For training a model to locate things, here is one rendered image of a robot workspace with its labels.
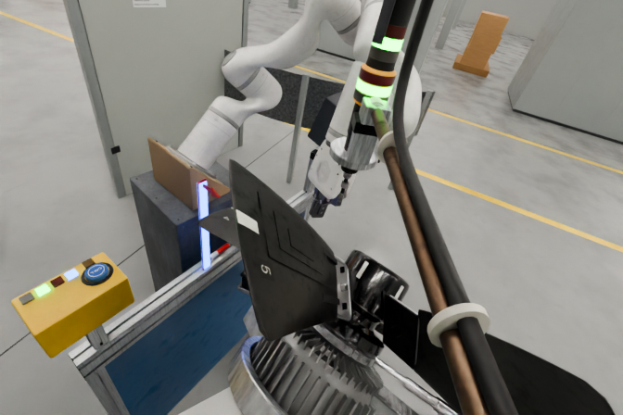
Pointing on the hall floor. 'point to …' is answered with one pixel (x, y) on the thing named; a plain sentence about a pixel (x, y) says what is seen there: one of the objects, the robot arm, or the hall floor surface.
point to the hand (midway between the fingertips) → (318, 207)
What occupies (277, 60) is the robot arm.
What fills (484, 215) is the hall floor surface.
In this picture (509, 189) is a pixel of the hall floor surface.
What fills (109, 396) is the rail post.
